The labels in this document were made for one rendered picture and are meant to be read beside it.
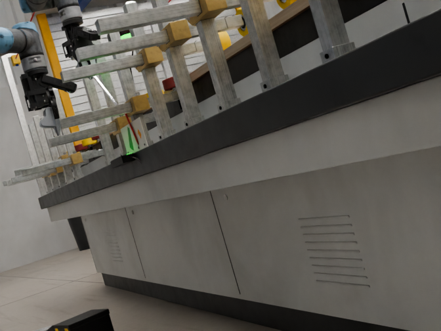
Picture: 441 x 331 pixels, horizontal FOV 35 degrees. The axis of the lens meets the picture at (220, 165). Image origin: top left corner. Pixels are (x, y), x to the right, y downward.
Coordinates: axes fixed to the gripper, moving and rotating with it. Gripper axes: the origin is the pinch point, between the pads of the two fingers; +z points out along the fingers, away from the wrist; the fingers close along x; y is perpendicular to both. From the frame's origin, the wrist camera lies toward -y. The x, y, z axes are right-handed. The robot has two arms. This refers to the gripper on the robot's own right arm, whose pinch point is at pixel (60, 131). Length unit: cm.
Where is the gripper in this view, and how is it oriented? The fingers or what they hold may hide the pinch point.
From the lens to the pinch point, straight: 229.9
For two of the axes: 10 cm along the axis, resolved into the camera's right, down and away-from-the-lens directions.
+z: 2.7, 9.6, 0.0
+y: -8.9, 2.5, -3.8
